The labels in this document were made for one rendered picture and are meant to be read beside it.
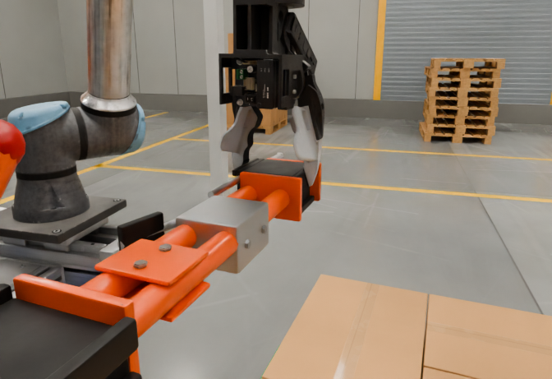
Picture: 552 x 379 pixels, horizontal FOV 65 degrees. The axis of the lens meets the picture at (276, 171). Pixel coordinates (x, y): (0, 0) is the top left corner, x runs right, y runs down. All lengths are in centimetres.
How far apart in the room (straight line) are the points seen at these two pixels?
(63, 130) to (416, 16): 917
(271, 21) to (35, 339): 33
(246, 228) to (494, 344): 121
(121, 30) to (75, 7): 1190
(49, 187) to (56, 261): 15
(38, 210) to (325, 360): 83
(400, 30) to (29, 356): 969
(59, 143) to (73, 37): 1194
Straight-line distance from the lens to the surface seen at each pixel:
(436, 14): 985
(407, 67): 979
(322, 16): 1010
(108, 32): 94
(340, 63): 1000
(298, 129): 47
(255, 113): 51
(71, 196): 101
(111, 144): 101
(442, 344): 146
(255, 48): 45
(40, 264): 104
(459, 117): 747
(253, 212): 39
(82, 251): 98
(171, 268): 31
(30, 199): 100
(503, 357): 147
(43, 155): 98
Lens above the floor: 137
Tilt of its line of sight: 15 degrees down
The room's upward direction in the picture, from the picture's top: straight up
